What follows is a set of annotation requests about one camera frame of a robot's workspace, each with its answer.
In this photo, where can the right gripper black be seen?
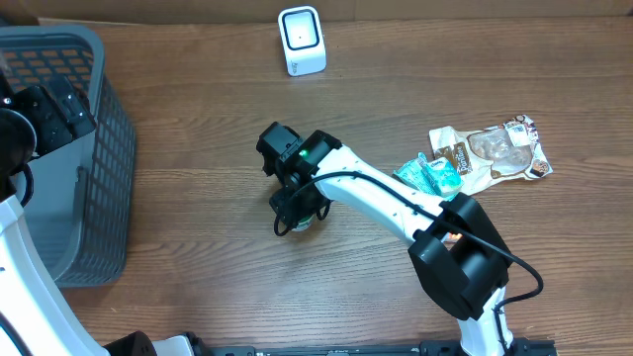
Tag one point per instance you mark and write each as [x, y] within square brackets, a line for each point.
[293, 211]

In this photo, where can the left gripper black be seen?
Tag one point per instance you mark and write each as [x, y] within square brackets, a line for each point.
[45, 109]

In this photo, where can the green lid jar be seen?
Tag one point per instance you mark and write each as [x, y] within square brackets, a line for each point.
[304, 223]

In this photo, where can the teal wipes packet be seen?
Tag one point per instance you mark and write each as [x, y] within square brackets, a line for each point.
[419, 174]

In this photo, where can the orange Kleenex tissue pack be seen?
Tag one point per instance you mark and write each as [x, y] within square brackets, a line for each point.
[451, 237]

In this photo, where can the beige snack pouch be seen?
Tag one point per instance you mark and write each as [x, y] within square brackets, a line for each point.
[483, 158]

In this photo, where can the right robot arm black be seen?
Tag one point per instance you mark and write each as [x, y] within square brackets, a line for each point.
[458, 256]

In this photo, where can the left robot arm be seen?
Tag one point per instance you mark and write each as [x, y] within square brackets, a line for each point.
[35, 317]

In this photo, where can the white barcode scanner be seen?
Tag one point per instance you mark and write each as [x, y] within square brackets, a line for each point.
[302, 40]

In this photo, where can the grey plastic basket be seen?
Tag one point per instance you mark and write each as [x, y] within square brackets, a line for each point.
[79, 215]

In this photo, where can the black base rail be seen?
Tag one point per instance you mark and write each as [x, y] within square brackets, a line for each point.
[521, 347]

